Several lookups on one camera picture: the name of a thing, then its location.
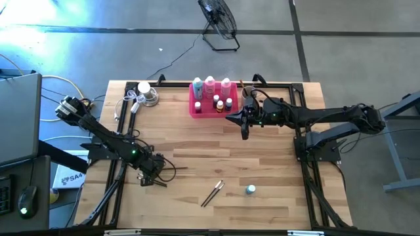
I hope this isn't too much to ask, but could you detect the white bulb table lamp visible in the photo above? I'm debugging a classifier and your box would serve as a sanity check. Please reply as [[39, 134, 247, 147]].
[[136, 81, 160, 108]]

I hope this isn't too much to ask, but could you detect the white coiled cable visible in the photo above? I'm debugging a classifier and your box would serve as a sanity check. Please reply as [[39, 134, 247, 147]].
[[114, 88, 147, 122]]

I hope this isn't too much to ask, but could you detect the beige ribbed cup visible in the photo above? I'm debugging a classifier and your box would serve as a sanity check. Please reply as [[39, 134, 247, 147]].
[[240, 85, 259, 106]]

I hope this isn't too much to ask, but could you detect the dark grey desk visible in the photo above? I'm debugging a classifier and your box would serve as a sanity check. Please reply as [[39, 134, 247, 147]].
[[0, 156, 51, 232]]

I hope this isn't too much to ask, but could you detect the large teal paint bottle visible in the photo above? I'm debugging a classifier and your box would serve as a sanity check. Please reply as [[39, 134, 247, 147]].
[[192, 77, 204, 101]]

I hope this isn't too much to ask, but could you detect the pink plastic bin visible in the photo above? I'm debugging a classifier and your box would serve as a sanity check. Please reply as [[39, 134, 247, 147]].
[[188, 81, 240, 119]]

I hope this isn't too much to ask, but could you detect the black keyboard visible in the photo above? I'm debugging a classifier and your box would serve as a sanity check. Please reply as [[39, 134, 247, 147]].
[[0, 176, 16, 216]]

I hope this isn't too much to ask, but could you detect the white printed box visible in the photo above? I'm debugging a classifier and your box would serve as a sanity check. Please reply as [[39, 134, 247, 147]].
[[52, 163, 87, 191]]

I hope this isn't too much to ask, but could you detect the black floor fan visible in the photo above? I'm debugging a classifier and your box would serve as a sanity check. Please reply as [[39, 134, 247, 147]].
[[197, 0, 241, 52]]

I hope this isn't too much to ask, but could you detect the black floor cable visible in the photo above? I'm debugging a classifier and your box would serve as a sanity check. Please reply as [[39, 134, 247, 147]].
[[331, 126, 420, 153]]

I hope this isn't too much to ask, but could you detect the yellow floor cable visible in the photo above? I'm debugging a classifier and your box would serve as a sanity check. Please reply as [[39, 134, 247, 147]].
[[0, 52, 87, 123]]

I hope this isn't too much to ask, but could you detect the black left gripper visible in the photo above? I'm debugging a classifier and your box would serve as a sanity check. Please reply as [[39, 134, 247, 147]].
[[136, 151, 167, 187]]

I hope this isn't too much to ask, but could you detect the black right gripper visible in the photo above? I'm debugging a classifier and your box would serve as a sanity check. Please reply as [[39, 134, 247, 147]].
[[225, 94, 291, 130]]

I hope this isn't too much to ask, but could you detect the black computer mouse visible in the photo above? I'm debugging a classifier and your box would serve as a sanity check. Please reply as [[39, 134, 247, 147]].
[[17, 185, 39, 220]]

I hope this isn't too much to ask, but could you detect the white floor cable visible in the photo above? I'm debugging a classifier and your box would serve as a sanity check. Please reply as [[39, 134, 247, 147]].
[[42, 134, 95, 142]]

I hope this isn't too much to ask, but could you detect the black fan cable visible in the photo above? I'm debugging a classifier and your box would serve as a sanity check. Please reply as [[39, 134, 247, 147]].
[[146, 31, 206, 81]]

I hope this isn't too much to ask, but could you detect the grey metal stand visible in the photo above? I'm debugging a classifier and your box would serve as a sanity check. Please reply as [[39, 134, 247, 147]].
[[364, 90, 420, 193]]

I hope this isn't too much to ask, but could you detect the black aluminium table frame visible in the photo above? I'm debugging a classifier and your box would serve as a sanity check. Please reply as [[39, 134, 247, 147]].
[[74, 73, 354, 230]]

